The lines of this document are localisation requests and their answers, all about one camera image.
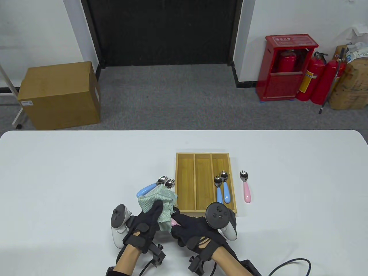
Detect person's left hand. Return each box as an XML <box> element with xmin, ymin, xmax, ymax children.
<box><xmin>122</xmin><ymin>200</ymin><xmax>164</xmax><ymax>253</ymax></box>

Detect person's right hand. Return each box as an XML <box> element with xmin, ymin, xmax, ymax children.
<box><xmin>170</xmin><ymin>207</ymin><xmax>232</xmax><ymax>256</ymax></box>

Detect grey handheld controller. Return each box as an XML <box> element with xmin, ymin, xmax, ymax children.
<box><xmin>205</xmin><ymin>203</ymin><xmax>238</xmax><ymax>240</ymax></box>
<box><xmin>111</xmin><ymin>204</ymin><xmax>133</xmax><ymax>249</ymax></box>

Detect green fish scale cleaning cloth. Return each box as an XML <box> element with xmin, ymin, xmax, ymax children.
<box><xmin>137</xmin><ymin>185</ymin><xmax>178</xmax><ymax>231</ymax></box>

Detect blue handle baby fork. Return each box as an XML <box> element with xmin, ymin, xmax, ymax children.
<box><xmin>219</xmin><ymin>170</ymin><xmax>232</xmax><ymax>204</ymax></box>
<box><xmin>136</xmin><ymin>175</ymin><xmax>169</xmax><ymax>199</ymax></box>

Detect blue-handled spoon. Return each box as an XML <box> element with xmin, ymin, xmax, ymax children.
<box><xmin>214</xmin><ymin>176</ymin><xmax>224</xmax><ymax>204</ymax></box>

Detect person's right forearm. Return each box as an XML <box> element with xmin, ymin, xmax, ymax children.
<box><xmin>210</xmin><ymin>247</ymin><xmax>248</xmax><ymax>276</ymax></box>

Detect person's left forearm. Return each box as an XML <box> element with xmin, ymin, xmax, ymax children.
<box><xmin>114</xmin><ymin>246</ymin><xmax>144</xmax><ymax>273</ymax></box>

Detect wooden cutlery tray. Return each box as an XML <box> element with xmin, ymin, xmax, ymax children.
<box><xmin>174</xmin><ymin>152</ymin><xmax>238</xmax><ymax>218</ymax></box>

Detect brown cardboard box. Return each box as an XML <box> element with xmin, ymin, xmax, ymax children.
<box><xmin>17</xmin><ymin>61</ymin><xmax>101</xmax><ymax>130</ymax></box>

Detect red fire extinguisher cabinet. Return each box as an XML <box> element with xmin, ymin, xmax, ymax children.
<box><xmin>256</xmin><ymin>34</ymin><xmax>319</xmax><ymax>101</ymax></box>

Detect black rod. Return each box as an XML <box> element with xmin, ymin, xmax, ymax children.
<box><xmin>319</xmin><ymin>47</ymin><xmax>345</xmax><ymax>115</ymax></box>

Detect red fire extinguisher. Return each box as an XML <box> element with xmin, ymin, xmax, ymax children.
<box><xmin>277</xmin><ymin>49</ymin><xmax>297</xmax><ymax>73</ymax></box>
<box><xmin>310</xmin><ymin>59</ymin><xmax>347</xmax><ymax>105</ymax></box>

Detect red extinguisher with yellow label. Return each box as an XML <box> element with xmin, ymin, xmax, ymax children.
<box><xmin>296</xmin><ymin>52</ymin><xmax>329</xmax><ymax>101</ymax></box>

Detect black door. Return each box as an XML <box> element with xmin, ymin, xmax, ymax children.
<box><xmin>81</xmin><ymin>0</ymin><xmax>243</xmax><ymax>68</ymax></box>

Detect printed cardboard box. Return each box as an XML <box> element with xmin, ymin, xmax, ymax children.
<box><xmin>328</xmin><ymin>45</ymin><xmax>368</xmax><ymax>110</ymax></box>

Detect white plastic bags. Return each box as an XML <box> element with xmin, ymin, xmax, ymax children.
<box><xmin>344</xmin><ymin>24</ymin><xmax>368</xmax><ymax>62</ymax></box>

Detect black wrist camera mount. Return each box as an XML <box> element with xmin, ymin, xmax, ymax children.
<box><xmin>188</xmin><ymin>253</ymin><xmax>216</xmax><ymax>273</ymax></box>
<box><xmin>148</xmin><ymin>243</ymin><xmax>166</xmax><ymax>266</ymax></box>

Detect black cable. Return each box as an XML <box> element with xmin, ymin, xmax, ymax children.
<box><xmin>269</xmin><ymin>259</ymin><xmax>311</xmax><ymax>276</ymax></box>
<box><xmin>139</xmin><ymin>257</ymin><xmax>153</xmax><ymax>276</ymax></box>

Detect black forearm strap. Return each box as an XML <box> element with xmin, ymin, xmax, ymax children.
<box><xmin>107</xmin><ymin>266</ymin><xmax>135</xmax><ymax>276</ymax></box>
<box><xmin>240</xmin><ymin>260</ymin><xmax>260</xmax><ymax>276</ymax></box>

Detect white stand frame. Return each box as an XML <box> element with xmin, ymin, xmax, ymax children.
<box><xmin>0</xmin><ymin>62</ymin><xmax>26</xmax><ymax>129</ymax></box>

